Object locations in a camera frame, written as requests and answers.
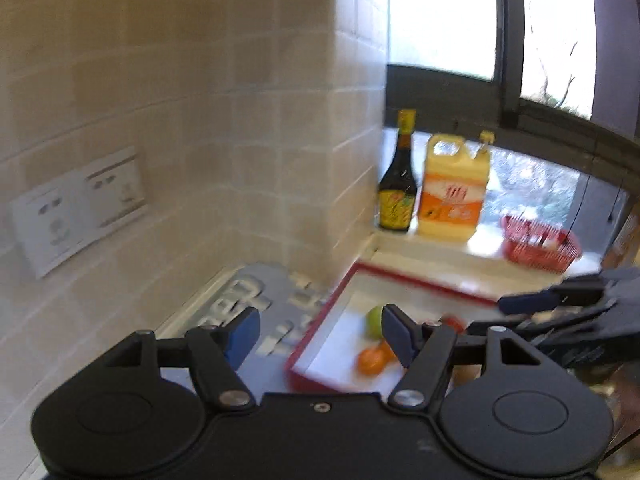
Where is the red rimmed white tray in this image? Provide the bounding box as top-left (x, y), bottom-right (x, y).
top-left (285, 260), bottom-right (501, 395)

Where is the dark window frame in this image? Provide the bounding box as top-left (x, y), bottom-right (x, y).
top-left (385, 0), bottom-right (639, 189)

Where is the yellow detergent jug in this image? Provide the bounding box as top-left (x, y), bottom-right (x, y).
top-left (416, 130), bottom-right (495, 242)

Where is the green round fruit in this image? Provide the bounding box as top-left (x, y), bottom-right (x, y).
top-left (366, 306), bottom-right (384, 340)

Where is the white wall socket panel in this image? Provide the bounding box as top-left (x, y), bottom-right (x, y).
top-left (11, 146), bottom-right (148, 278)

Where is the orange tangerine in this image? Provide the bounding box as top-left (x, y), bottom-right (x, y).
top-left (356, 347), bottom-right (387, 377)
top-left (378, 341), bottom-right (397, 365)
top-left (439, 314), bottom-right (466, 334)

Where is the red plastic basket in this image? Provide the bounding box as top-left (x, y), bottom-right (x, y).
top-left (500, 214), bottom-right (582, 274)

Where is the dark soy sauce bottle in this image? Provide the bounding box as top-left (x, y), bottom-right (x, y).
top-left (378, 108), bottom-right (418, 232)

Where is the blue sleep tight mat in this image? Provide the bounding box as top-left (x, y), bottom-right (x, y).
top-left (156, 263), bottom-right (328, 399)

